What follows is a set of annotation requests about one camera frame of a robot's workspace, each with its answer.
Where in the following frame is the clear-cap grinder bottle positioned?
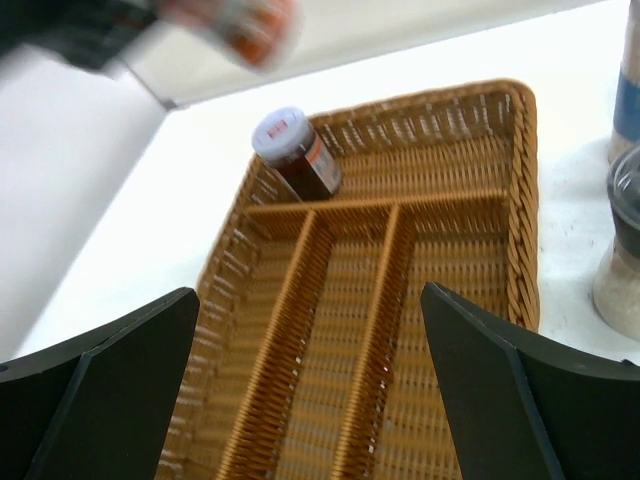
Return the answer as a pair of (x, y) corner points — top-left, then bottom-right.
(593, 146), (639, 339)

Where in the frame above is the silver-lid blue-label shaker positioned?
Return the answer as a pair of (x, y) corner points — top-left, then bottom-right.
(608, 1), (639, 163)

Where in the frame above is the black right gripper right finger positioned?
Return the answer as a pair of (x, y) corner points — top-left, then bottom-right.
(421, 282), (639, 479)

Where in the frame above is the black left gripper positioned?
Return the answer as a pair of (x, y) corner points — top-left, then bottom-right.
(1, 0), (158, 72)

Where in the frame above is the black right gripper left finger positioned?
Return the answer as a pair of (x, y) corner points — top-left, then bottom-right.
(1, 288), (199, 479)

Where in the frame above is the brown wicker divided tray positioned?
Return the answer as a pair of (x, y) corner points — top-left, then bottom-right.
(156, 79), (540, 479)

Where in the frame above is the white-lid sauce jar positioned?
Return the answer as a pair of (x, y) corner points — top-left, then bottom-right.
(251, 107), (342, 202)
(158, 0), (299, 70)

